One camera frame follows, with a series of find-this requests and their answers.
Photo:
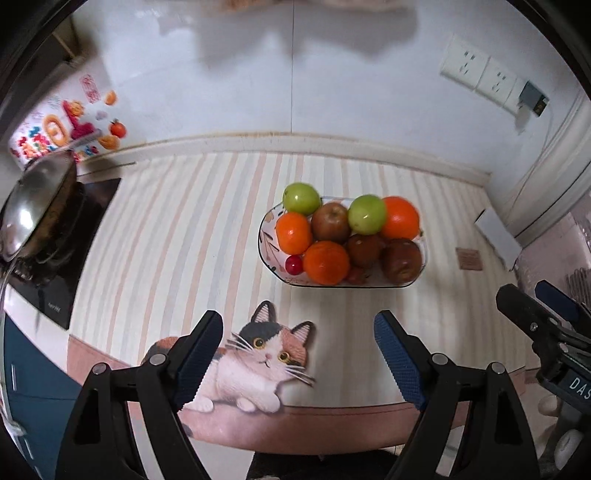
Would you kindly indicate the steel wok pan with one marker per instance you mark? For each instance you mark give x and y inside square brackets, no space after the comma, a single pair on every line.
[34,206]

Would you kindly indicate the small red cherry tomato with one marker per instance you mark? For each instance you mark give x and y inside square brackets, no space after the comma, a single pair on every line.
[294,265]

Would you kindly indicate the red-brown apple on plate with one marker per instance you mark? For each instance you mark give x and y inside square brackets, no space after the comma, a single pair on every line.
[331,223]

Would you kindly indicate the blue cabinet front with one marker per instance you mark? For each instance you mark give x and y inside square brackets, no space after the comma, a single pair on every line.
[40,397]

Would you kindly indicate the white wall socket left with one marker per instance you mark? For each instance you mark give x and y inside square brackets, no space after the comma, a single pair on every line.
[463,62]

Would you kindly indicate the red apple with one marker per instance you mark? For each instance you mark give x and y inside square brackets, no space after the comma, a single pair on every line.
[401,262]

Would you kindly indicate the dark small mandarin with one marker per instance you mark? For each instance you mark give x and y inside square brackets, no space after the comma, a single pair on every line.
[364,250]

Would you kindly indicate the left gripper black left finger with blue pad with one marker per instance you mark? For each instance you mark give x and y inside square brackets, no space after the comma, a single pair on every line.
[98,441]

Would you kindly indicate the brown mat label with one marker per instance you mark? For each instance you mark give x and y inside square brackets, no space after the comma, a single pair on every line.
[469,259]

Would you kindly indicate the green apple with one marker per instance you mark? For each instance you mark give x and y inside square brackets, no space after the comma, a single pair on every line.
[367,214]
[301,198]

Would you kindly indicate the orange front of plate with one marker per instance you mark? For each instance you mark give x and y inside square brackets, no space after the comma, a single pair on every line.
[293,232]

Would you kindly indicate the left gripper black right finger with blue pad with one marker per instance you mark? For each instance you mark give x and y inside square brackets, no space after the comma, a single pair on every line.
[497,442]

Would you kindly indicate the white wall socket right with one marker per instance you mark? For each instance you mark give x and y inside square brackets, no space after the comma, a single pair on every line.
[502,86]

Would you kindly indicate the black induction cooktop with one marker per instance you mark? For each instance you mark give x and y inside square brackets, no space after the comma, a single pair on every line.
[49,280]

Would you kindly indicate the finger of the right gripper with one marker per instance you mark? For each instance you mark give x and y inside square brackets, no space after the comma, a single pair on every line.
[530,316]
[574,312]

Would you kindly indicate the large orange far right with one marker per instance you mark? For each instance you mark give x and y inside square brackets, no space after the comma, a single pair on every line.
[403,219]

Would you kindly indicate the white wall socket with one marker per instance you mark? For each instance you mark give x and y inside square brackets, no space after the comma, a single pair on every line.
[463,62]
[502,86]

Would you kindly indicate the white card on counter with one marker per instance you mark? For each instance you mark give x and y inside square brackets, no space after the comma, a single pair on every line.
[491,227]

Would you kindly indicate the striped mat with cat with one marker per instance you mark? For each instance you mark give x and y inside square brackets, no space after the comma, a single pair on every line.
[181,237]

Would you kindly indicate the floral oval ceramic plate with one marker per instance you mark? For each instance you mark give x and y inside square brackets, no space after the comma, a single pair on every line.
[275,260]

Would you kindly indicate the small orange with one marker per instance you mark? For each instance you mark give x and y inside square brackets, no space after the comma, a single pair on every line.
[326,263]

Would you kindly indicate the grey power adapter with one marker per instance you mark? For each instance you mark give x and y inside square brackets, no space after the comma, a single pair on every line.
[533,99]

